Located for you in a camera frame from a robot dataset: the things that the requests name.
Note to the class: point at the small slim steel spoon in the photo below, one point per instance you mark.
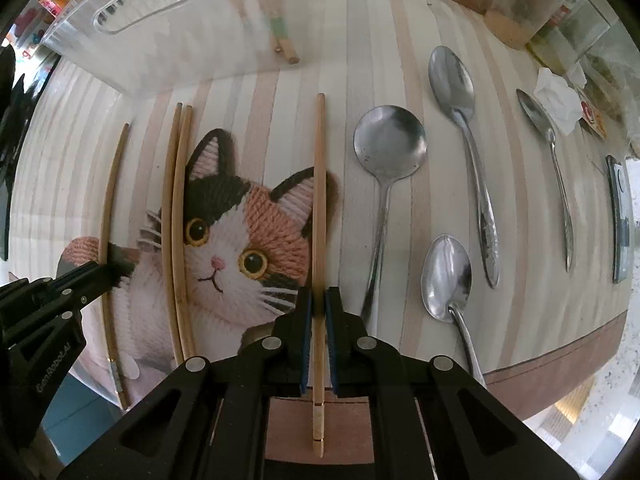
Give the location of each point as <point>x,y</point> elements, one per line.
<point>543,123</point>

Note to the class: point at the large oval steel spoon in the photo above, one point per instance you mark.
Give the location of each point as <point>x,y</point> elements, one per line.
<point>454,93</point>

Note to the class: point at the short steel spoon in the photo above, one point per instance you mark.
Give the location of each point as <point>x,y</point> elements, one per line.
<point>446,281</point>

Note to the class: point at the wooden chopstick pair outer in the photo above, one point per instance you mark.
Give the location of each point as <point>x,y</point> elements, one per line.
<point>165,233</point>

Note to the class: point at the small red white packet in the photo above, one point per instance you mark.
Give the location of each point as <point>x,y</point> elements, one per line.
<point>592,117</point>

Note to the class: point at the round bowl steel spoon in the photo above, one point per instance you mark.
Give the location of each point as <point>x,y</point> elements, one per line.
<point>390,144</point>

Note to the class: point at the clear plastic utensil tray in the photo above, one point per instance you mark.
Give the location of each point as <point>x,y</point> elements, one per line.
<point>144,47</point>

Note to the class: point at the clear jar brown lid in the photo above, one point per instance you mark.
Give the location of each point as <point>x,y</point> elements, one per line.
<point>515,22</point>

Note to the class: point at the striped cat table mat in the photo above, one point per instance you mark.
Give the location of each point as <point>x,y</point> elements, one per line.
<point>545,338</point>

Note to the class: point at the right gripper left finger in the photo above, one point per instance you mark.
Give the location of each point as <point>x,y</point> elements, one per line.
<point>278,365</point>

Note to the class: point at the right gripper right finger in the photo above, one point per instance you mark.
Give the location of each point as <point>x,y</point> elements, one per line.
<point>356,371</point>

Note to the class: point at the blue smartphone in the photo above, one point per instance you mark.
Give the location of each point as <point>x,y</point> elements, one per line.
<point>622,219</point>

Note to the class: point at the green tipped chopstick in tray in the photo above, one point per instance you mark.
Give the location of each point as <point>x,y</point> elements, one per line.
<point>280,41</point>

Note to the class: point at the crumpled white tissue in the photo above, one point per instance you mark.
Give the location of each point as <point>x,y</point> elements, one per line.
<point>559,100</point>

